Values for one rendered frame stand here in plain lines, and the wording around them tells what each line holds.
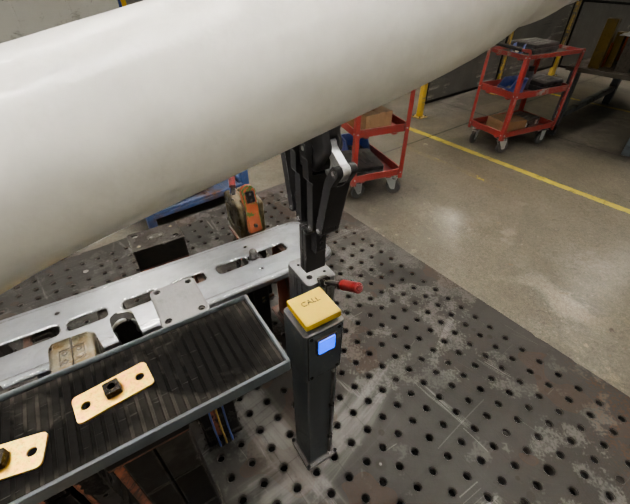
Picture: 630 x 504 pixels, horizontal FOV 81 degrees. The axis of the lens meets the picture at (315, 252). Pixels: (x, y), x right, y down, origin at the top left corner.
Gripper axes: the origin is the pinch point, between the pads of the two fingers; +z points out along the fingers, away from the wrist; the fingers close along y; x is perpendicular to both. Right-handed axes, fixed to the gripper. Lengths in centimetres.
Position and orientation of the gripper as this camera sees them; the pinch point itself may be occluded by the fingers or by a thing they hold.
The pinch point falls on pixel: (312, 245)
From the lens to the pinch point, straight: 47.1
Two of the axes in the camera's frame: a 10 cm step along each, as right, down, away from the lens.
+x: -8.5, 3.3, -4.2
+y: -5.3, -5.3, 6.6
